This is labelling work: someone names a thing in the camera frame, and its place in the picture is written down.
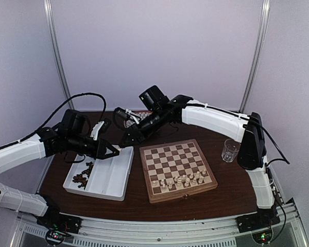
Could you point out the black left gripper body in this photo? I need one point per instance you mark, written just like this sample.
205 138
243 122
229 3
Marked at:
74 144

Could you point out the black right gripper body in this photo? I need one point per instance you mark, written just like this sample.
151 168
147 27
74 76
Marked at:
158 122

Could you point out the white chess king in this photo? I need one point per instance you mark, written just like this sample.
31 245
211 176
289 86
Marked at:
179 182

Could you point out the white chess rook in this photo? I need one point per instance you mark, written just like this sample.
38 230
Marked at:
200 181

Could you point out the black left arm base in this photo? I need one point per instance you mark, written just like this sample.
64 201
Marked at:
59 226

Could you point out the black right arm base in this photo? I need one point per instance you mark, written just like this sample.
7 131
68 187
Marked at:
259 224

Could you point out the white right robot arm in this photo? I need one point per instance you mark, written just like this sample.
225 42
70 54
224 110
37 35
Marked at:
242 128

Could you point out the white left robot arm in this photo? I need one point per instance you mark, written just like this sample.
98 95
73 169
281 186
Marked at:
46 142

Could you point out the pile of dark chess pieces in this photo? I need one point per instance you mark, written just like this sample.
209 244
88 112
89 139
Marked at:
83 177

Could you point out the wooden chess board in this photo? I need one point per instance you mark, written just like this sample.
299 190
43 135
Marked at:
167 161

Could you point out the floral patterned ceramic plate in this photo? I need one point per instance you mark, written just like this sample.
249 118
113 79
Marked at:
139 115

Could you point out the white compartment tray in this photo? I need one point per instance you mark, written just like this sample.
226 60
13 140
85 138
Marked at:
108 179

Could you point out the clear drinking glass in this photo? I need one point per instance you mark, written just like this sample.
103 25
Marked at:
230 150

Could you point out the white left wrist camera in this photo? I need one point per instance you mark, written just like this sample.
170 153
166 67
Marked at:
100 127

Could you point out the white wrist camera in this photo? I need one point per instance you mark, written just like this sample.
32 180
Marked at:
100 127
127 115

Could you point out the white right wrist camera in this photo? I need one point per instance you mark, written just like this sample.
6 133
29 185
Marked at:
127 115

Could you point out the aluminium corner post left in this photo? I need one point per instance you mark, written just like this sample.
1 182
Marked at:
48 8

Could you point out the aluminium corner post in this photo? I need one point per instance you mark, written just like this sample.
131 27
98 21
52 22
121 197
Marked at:
48 8
261 35

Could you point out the aluminium corner post right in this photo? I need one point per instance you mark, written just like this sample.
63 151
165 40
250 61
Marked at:
261 35

